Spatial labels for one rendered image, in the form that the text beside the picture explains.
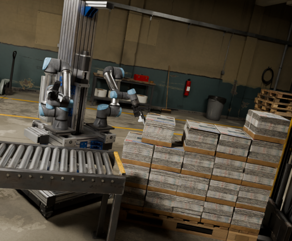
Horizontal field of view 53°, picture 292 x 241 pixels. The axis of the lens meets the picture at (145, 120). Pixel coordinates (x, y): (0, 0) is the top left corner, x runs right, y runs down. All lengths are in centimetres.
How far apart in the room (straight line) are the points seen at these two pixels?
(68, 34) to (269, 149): 221
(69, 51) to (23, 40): 626
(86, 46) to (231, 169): 185
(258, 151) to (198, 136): 57
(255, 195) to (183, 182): 69
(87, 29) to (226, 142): 173
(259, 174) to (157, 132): 103
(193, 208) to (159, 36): 718
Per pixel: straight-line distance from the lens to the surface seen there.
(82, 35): 306
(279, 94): 889
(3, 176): 204
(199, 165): 287
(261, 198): 310
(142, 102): 888
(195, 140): 278
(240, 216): 315
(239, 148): 288
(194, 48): 992
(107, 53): 922
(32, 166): 209
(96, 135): 317
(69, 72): 276
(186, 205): 301
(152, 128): 277
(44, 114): 284
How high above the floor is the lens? 162
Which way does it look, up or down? 12 degrees down
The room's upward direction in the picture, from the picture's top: 10 degrees clockwise
